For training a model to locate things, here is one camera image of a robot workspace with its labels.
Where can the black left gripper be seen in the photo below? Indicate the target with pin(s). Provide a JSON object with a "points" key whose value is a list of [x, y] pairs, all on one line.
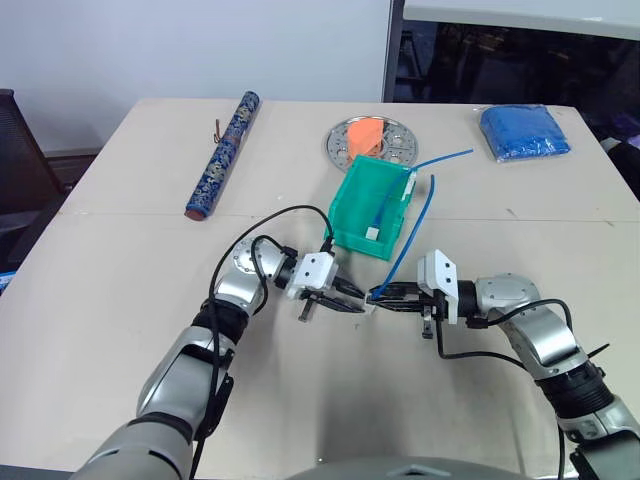
{"points": [[306, 306]]}

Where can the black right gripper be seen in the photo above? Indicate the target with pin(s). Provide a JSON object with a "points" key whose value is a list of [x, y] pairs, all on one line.
{"points": [[429, 300]]}

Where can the small white coupler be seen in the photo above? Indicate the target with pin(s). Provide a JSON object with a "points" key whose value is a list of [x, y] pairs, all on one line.
{"points": [[372, 233], [370, 303]]}

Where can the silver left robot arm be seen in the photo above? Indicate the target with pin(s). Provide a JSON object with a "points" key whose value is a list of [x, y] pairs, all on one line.
{"points": [[235, 292]]}

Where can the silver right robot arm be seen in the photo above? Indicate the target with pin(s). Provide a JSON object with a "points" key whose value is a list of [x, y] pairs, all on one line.
{"points": [[542, 340]]}

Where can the green plastic bin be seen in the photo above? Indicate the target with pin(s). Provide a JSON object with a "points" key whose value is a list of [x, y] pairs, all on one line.
{"points": [[360, 200]]}

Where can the dark rounded object with white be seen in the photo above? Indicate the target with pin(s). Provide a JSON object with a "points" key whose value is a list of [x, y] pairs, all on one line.
{"points": [[627, 165]]}

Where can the round silver metal plate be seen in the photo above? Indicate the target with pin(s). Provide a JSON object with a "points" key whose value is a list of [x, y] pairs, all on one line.
{"points": [[402, 145]]}

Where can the orange foam block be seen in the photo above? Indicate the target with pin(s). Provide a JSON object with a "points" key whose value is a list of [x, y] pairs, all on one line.
{"points": [[362, 136]]}

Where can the blue patterned rolled scroll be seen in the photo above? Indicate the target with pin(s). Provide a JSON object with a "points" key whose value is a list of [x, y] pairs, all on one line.
{"points": [[225, 150]]}

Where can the blue cloth in plastic bag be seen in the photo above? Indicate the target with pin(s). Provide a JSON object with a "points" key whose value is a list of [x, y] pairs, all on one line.
{"points": [[522, 132]]}

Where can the dark glass window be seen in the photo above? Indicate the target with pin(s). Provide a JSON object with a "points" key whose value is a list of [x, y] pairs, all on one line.
{"points": [[500, 65]]}

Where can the white window ledge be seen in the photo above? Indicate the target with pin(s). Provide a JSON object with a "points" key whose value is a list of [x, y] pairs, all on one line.
{"points": [[525, 15]]}

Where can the blue flat object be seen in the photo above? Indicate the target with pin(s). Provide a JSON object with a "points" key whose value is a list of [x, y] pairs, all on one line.
{"points": [[5, 282]]}

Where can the black mesh chair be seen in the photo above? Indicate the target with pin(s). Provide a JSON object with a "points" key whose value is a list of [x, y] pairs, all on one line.
{"points": [[20, 150]]}

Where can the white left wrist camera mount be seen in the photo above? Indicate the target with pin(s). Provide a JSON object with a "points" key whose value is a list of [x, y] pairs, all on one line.
{"points": [[312, 271]]}

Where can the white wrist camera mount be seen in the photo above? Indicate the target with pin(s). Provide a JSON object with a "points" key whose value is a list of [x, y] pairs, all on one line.
{"points": [[312, 271], [442, 277]]}

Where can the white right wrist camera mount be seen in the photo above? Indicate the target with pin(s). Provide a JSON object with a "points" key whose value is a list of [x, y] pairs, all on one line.
{"points": [[442, 277]]}

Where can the grey window frame post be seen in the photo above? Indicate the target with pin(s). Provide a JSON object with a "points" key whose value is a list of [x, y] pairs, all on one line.
{"points": [[392, 50]]}

